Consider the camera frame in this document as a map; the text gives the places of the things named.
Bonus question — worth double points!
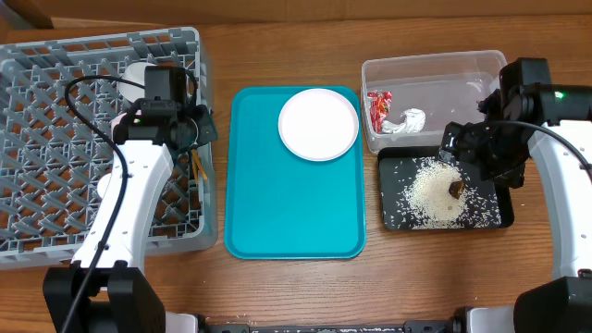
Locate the wooden chopstick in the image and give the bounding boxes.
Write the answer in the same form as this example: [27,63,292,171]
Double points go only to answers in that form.
[191,155,199,187]
[191,149,208,180]

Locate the grey metal bowl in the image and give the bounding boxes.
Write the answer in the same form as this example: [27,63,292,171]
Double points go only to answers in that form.
[117,62,150,103]

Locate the white tissue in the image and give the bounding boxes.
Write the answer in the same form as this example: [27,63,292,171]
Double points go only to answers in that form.
[381,108,426,134]

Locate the white small cup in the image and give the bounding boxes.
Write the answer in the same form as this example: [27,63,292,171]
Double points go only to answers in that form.
[96,173,111,199]

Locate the large white round plate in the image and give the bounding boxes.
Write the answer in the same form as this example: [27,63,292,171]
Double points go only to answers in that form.
[277,88,360,162]

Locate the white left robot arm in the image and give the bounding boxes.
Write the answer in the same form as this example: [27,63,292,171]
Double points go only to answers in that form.
[43,102,217,332]

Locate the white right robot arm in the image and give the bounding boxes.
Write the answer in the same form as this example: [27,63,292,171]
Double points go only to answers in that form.
[438,83,591,333]

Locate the clear plastic waste bin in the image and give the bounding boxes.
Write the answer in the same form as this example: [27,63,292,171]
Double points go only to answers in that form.
[361,50,507,154]

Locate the grey plastic dishwasher rack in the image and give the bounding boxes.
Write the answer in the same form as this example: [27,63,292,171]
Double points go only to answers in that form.
[1,27,213,270]

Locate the brown food scrap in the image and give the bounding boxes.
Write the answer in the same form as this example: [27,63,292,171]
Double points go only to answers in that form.
[448,180,466,200]

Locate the pile of white rice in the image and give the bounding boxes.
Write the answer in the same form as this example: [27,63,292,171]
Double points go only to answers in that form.
[384,155,501,230]

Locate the black rectangular tray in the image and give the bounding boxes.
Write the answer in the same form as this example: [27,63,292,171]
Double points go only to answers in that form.
[377,143,515,231]

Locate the teal plastic serving tray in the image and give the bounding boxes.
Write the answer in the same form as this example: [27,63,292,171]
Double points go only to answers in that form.
[224,86,366,260]

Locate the red snack wrapper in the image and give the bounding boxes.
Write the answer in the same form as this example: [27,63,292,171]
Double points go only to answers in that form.
[366,90,392,134]

